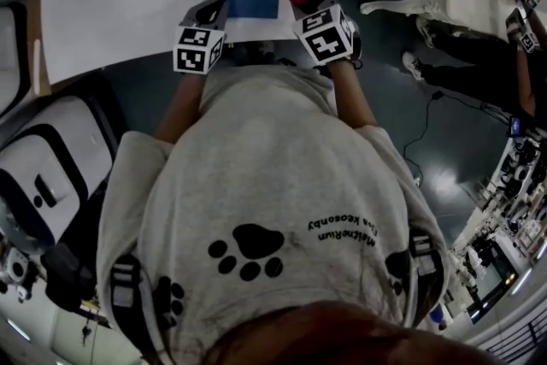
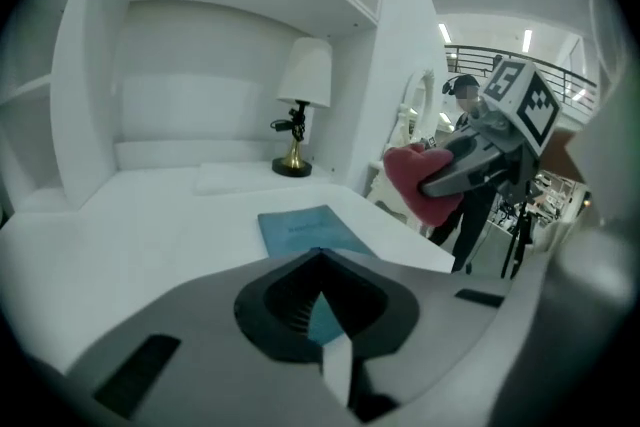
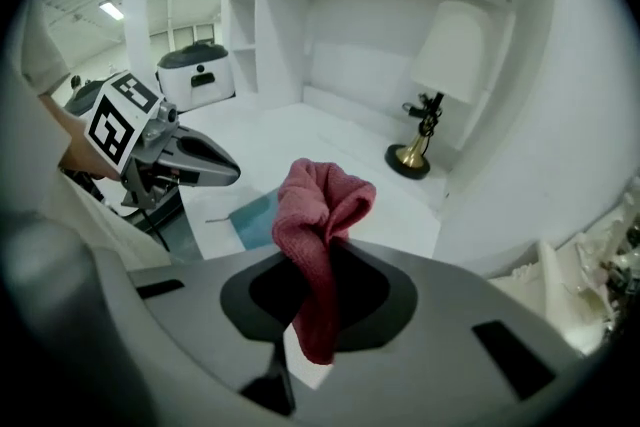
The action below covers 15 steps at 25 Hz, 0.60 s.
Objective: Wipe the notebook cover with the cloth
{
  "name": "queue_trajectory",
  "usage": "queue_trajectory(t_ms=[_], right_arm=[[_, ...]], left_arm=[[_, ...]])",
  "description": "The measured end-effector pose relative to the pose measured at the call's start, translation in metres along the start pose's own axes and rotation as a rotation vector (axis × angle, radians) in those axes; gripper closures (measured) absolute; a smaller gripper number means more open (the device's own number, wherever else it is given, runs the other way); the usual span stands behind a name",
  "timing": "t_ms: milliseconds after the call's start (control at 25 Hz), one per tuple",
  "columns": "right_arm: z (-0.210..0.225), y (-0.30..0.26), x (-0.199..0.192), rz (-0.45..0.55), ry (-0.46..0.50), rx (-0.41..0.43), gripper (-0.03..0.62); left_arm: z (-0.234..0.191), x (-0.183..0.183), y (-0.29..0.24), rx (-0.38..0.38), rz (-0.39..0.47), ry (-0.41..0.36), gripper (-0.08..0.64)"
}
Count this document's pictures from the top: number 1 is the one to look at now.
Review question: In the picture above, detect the person's grey paw-print shirt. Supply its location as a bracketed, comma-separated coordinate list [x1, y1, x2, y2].
[96, 66, 450, 365]

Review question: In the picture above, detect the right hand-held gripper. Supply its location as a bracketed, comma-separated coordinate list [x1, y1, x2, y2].
[290, 0, 365, 70]

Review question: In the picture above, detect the person's right forearm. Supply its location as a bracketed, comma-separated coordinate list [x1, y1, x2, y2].
[330, 59, 379, 130]

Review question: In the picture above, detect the person's left forearm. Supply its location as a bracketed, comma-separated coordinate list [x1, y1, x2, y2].
[152, 72, 207, 144]

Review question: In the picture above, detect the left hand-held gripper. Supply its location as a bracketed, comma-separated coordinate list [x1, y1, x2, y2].
[172, 0, 230, 76]

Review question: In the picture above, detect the white case with black trim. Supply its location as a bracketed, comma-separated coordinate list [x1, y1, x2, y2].
[0, 2, 32, 117]
[0, 93, 126, 245]

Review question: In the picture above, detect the white workbench with equipment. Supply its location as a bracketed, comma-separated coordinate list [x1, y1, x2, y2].
[439, 127, 547, 327]

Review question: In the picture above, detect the white cabinet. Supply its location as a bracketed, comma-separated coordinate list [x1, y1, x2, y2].
[42, 303, 143, 365]

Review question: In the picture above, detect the brown wooden panel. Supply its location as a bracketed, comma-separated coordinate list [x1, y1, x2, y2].
[29, 0, 53, 96]

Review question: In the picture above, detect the black shoulder strap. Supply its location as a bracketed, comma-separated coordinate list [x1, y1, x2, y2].
[408, 228, 444, 318]
[109, 254, 150, 352]

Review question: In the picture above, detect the black bag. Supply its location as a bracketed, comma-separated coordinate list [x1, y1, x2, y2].
[42, 183, 109, 314]

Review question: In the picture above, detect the black railing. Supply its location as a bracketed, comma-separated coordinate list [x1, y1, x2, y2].
[486, 320, 547, 365]

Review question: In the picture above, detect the black floor cable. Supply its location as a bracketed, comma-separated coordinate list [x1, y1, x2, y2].
[403, 91, 446, 188]

